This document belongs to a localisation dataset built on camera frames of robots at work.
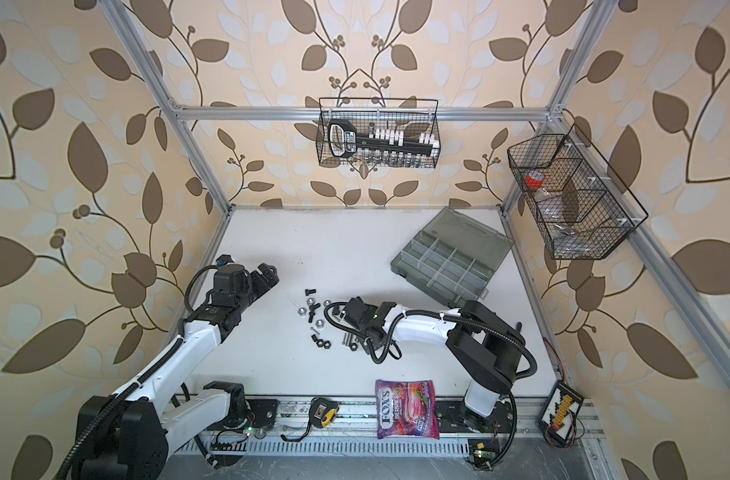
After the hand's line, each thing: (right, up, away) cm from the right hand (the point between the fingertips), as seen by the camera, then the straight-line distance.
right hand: (375, 339), depth 87 cm
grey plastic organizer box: (+27, +22, +15) cm, 38 cm away
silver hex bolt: (-9, 0, 0) cm, 9 cm away
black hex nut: (-7, -2, -1) cm, 7 cm away
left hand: (-31, +20, -2) cm, 37 cm away
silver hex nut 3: (-17, +4, +4) cm, 18 cm away
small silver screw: (-19, +3, +2) cm, 20 cm away
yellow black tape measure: (-13, -13, -15) cm, 23 cm away
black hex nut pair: (-16, -1, 0) cm, 16 cm away
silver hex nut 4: (-21, +9, +8) cm, 24 cm away
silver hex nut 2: (-23, +7, +6) cm, 25 cm away
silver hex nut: (-15, +9, +7) cm, 19 cm away
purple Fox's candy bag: (+8, -13, -13) cm, 20 cm away
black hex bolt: (-21, +12, +9) cm, 26 cm away
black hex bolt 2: (-20, +6, +6) cm, 21 cm away
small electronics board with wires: (+45, -15, -15) cm, 50 cm away
